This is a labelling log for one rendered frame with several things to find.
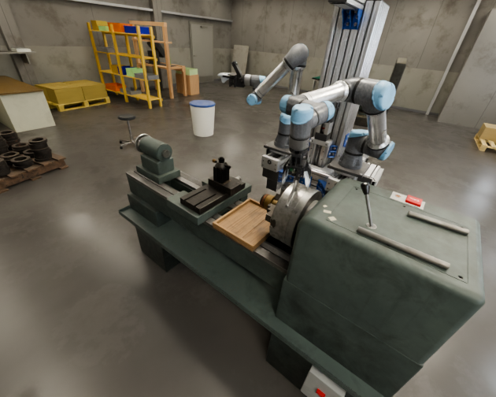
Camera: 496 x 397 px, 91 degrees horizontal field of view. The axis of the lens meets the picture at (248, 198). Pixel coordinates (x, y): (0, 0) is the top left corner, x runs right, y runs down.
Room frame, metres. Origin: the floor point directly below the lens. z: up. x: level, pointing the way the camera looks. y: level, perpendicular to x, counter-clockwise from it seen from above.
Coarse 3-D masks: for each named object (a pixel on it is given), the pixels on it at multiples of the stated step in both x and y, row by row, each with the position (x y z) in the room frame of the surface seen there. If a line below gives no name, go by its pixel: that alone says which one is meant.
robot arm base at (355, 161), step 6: (342, 156) 1.48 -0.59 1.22; (348, 156) 1.45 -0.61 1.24; (354, 156) 1.43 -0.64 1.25; (360, 156) 1.44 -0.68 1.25; (342, 162) 1.45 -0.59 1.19; (348, 162) 1.43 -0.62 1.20; (354, 162) 1.42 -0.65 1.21; (360, 162) 1.43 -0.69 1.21; (348, 168) 1.42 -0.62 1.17; (354, 168) 1.41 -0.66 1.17; (360, 168) 1.43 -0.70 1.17
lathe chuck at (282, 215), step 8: (288, 192) 0.97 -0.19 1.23; (304, 192) 0.97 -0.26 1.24; (280, 200) 0.94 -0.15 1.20; (296, 200) 0.93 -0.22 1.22; (280, 208) 0.92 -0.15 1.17; (288, 208) 0.90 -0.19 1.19; (272, 216) 0.91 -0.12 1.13; (280, 216) 0.89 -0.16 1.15; (288, 216) 0.88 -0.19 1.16; (280, 224) 0.88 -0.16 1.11; (272, 232) 0.90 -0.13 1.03; (280, 232) 0.87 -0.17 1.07; (280, 240) 0.89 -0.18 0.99
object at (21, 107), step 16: (0, 80) 5.49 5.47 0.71; (16, 80) 5.61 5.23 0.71; (0, 96) 4.45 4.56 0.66; (16, 96) 4.63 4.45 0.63; (32, 96) 4.83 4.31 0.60; (0, 112) 4.70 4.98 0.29; (16, 112) 4.54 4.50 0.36; (32, 112) 4.75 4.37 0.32; (48, 112) 4.96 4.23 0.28; (16, 128) 4.45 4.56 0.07; (32, 128) 4.66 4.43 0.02
